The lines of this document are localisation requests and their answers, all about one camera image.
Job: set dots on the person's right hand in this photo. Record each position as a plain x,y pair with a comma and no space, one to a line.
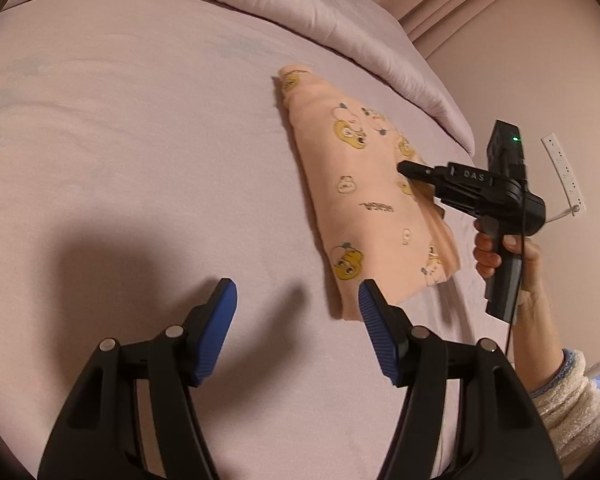
532,285

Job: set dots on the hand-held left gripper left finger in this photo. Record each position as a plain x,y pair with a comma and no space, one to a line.
215,335

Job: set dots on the pink folded duvet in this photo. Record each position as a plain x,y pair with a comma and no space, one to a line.
280,5

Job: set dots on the light bed sheet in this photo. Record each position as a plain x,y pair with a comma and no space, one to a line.
130,150

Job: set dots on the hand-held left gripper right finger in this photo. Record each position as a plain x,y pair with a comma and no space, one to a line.
377,335

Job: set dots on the person's right forearm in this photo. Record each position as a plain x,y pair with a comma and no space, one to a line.
565,400

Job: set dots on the peach cartoon print garment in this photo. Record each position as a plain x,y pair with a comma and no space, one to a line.
360,200

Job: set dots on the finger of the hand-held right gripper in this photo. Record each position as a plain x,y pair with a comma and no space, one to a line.
460,202
445,172

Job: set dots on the white power strip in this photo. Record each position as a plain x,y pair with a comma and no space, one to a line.
562,170

